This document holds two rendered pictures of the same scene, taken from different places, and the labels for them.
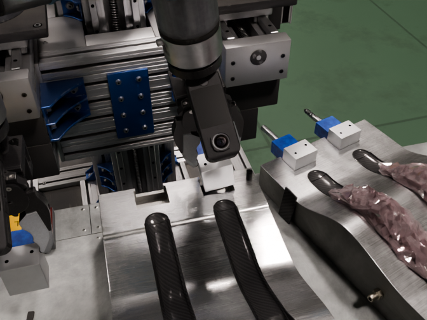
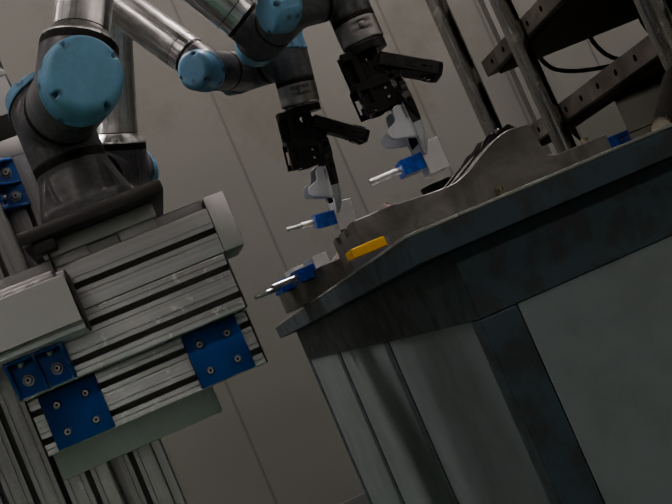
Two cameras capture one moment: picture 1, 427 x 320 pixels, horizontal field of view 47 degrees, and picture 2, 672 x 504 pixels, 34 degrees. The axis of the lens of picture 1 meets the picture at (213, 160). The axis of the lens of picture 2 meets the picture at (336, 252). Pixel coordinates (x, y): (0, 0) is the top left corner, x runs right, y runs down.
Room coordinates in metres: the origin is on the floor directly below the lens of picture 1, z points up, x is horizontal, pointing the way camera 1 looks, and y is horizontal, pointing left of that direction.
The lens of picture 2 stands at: (0.42, 2.13, 0.74)
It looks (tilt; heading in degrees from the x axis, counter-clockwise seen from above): 3 degrees up; 275
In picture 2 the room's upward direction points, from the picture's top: 23 degrees counter-clockwise
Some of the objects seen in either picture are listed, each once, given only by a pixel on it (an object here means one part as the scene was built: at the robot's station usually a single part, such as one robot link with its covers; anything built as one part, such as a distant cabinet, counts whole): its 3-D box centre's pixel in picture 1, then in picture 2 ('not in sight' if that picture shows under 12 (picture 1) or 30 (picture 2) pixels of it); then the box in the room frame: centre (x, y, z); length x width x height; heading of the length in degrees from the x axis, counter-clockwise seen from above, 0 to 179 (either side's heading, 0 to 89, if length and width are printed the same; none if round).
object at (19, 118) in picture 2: not in sight; (53, 119); (0.89, 0.45, 1.20); 0.13 x 0.12 x 0.14; 125
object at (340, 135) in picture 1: (326, 126); (281, 287); (0.76, -0.22, 0.85); 0.13 x 0.05 x 0.05; 32
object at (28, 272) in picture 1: (25, 240); (405, 168); (0.42, 0.26, 0.93); 0.13 x 0.05 x 0.05; 15
